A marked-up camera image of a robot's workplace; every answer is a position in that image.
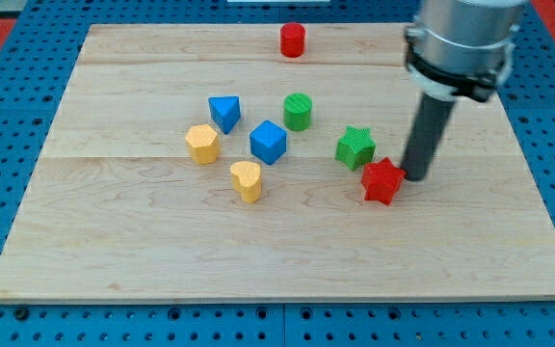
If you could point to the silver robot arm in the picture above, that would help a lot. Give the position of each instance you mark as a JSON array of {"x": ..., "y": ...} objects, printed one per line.
[{"x": 462, "y": 47}]

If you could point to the yellow hexagon block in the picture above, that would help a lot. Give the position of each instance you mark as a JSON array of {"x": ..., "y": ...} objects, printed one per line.
[{"x": 203, "y": 145}]

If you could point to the blue triangle block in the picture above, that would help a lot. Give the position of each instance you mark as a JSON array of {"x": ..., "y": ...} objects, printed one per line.
[{"x": 225, "y": 111}]

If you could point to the red cylinder block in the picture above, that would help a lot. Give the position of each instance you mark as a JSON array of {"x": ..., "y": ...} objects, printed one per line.
[{"x": 292, "y": 39}]

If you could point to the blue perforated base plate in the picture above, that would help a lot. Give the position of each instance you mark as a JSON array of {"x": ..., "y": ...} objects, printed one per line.
[{"x": 36, "y": 61}]

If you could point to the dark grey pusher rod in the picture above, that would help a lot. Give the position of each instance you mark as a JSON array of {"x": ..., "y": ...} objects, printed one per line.
[{"x": 425, "y": 134}]

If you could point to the red star block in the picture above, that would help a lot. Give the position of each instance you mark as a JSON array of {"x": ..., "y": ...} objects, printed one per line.
[{"x": 381, "y": 181}]

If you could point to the green cylinder block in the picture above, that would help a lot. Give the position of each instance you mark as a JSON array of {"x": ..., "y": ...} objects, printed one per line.
[{"x": 297, "y": 109}]

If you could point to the wooden board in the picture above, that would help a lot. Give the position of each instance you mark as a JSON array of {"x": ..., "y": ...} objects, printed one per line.
[{"x": 118, "y": 212}]

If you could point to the blue cube block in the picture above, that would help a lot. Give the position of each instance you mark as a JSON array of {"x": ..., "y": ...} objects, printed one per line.
[{"x": 268, "y": 142}]

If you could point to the yellow heart block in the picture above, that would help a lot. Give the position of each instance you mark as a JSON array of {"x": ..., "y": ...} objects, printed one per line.
[{"x": 246, "y": 179}]

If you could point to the green star block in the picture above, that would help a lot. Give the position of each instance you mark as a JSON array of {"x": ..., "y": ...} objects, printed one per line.
[{"x": 355, "y": 147}]

